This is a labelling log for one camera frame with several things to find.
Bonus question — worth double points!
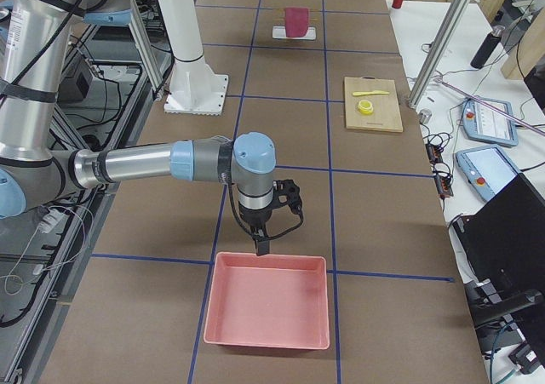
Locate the bamboo cutting board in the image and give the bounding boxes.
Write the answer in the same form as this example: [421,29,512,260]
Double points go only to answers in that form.
[344,77,404,133]

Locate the far blue teach pendant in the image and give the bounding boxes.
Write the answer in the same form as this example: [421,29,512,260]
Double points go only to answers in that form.
[462,99,519,147]

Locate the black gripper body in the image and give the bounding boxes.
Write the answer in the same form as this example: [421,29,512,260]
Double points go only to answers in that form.
[241,207,272,234]

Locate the near blue teach pendant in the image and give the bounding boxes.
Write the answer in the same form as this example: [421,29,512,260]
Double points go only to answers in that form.
[455,145,521,202]

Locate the aluminium frame post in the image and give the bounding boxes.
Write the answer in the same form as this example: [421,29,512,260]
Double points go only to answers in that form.
[407,0,471,109]

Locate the yellow lemon slices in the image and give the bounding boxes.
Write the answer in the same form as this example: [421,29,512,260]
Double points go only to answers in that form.
[357,100,374,116]

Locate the pink cleaning cloth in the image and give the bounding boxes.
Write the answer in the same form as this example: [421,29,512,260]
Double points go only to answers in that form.
[284,7,310,38]

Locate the black water bottle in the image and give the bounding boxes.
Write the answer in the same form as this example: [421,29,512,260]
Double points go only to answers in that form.
[470,25,505,69]

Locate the pink metal rod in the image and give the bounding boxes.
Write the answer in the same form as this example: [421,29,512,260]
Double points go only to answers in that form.
[434,77,545,137]

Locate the blue teach pendant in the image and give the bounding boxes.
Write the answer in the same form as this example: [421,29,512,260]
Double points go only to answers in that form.
[455,145,521,202]
[462,99,519,147]

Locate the pink plastic bin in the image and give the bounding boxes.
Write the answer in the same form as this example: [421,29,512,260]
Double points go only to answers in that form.
[204,252,330,350]

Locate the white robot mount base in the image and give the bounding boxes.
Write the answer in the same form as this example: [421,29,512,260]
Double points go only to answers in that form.
[158,0,229,116]

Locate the black monitor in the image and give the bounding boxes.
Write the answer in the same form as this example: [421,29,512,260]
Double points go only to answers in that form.
[453,174,544,293]

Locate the white rectangular tray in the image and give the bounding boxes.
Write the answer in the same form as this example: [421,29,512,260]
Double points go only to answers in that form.
[272,26,317,41]

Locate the yellow plastic knife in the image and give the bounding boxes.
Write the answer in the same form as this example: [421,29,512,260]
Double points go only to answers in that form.
[352,90,390,97]

